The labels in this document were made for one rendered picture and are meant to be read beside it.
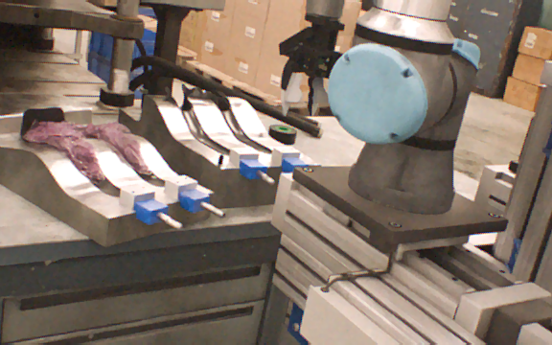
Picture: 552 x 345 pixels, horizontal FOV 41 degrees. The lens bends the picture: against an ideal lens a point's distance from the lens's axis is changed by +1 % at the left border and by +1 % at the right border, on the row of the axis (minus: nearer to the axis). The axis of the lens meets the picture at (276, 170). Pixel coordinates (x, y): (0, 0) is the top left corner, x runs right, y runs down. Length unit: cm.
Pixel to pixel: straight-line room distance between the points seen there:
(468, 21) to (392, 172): 774
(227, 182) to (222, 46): 461
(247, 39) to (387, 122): 501
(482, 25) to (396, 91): 777
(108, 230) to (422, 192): 54
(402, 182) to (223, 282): 68
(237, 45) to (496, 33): 351
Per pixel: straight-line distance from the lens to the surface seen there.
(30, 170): 141
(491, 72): 848
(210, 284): 157
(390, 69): 82
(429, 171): 99
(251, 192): 152
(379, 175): 99
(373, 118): 84
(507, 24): 841
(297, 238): 114
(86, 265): 139
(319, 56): 147
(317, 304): 92
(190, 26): 684
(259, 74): 570
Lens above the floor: 136
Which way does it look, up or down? 18 degrees down
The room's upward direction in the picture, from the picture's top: 11 degrees clockwise
